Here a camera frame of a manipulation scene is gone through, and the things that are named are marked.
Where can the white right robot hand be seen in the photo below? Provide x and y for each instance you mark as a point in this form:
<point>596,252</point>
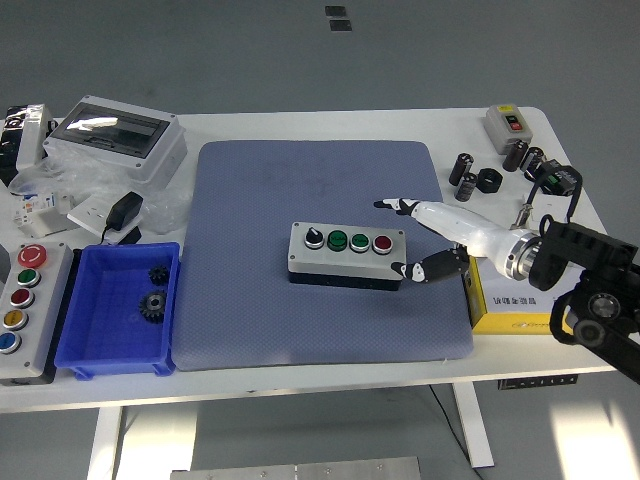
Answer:
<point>460,227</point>

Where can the grey four-button control box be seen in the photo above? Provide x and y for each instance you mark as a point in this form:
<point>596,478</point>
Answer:
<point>345,262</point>

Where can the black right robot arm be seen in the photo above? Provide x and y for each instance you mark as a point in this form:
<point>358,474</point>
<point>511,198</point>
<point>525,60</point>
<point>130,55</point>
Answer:
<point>600,305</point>

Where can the grey five-button control box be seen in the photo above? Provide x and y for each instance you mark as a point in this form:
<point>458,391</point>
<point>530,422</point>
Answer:
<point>40,320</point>

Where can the black cylindrical capacitor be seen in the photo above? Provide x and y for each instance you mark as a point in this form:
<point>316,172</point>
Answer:
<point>461,169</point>
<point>466,187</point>
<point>531,160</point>
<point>515,155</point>

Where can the black hex nut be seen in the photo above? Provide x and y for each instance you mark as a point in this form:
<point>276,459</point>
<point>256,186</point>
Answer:
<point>489,180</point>

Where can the yellow and white cardboard box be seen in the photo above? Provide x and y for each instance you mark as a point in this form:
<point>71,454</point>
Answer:
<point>505,320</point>

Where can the black module green terminal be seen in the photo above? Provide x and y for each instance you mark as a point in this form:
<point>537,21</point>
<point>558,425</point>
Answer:
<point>560,181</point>

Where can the black table control panel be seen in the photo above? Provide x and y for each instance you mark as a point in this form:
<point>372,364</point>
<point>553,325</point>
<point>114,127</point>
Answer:
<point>537,381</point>

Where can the white table leg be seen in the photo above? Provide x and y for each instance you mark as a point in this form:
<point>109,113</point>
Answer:
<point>472,430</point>
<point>104,445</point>

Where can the grey-blue table mat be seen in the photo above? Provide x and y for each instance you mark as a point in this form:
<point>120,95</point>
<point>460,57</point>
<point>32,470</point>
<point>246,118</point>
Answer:
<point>260,325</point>

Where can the dark floor plate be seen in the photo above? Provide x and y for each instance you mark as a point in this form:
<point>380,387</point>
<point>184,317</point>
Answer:
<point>335,11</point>
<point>340,25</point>

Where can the grey metal plate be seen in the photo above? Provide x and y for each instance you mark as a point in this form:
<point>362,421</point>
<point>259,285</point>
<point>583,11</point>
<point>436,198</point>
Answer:
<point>300,471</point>

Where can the small black gear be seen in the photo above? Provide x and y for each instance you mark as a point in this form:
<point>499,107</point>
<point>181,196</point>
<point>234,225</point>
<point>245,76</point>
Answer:
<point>158,276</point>

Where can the large black gear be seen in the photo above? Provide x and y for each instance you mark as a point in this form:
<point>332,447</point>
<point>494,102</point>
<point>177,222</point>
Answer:
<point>153,306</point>

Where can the black power adapter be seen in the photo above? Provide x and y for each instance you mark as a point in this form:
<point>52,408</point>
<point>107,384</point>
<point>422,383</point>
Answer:
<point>122,210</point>

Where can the grey distribution box clear lid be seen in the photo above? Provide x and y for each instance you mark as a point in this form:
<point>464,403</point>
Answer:
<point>115,140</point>

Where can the blue plastic bin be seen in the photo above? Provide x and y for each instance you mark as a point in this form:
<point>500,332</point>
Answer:
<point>105,325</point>

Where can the clear plastic bag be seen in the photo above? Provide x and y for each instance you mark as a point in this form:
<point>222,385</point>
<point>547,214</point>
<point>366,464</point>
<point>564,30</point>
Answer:
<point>85,175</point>

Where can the white circuit breaker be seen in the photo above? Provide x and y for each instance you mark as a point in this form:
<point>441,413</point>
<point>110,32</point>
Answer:
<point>42,215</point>

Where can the black packaged item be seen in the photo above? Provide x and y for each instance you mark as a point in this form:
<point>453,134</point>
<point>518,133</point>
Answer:
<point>7,145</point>

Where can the white wall switch panel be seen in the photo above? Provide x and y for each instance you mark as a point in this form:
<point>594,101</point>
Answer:
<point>552,206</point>

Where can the grey two-button switch box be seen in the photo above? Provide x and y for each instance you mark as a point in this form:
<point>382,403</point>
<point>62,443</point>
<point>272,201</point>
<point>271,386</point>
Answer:
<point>502,127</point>

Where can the white wall socket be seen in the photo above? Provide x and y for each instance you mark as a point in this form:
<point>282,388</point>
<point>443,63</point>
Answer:
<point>85,212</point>

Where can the white plastic enclosure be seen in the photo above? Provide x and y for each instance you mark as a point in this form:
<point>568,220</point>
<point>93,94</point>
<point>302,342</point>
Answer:
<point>32,137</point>

